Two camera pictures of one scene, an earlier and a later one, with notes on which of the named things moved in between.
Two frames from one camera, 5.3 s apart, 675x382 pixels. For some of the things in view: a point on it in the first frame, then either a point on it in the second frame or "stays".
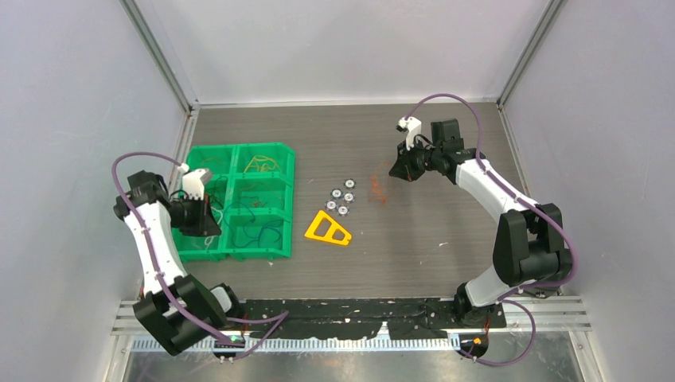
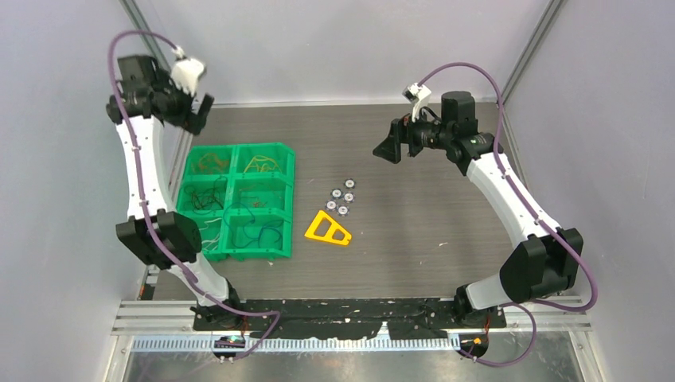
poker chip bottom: x=342 y=210 stays
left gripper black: x=204 y=224 -> x=188 y=118
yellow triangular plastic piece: x=329 y=235 stays
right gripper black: x=404 y=168 -> x=391 y=149
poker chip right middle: x=349 y=197 stays
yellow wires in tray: x=262 y=164 stays
